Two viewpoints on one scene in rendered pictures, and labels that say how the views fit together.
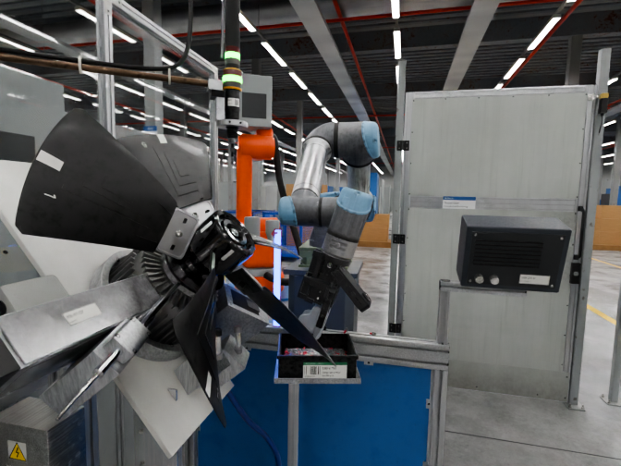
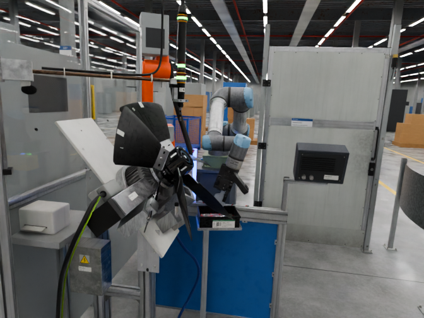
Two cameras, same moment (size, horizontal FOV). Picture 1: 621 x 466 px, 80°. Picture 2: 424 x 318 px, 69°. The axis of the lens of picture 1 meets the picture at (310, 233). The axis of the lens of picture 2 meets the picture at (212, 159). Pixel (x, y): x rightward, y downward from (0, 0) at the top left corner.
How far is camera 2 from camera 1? 0.58 m
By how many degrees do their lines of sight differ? 7
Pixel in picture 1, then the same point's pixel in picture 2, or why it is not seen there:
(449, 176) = (296, 105)
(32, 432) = (93, 250)
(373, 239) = not seen: hidden behind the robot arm
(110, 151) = (137, 124)
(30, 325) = (122, 200)
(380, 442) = (250, 263)
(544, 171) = (356, 103)
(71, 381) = (132, 223)
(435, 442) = (279, 262)
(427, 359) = (276, 218)
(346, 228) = (238, 154)
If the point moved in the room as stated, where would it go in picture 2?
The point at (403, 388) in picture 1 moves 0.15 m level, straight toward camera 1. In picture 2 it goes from (262, 235) to (262, 246)
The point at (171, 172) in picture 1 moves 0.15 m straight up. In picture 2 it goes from (149, 124) to (149, 90)
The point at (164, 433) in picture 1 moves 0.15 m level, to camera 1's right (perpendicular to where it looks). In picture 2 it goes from (158, 247) to (194, 248)
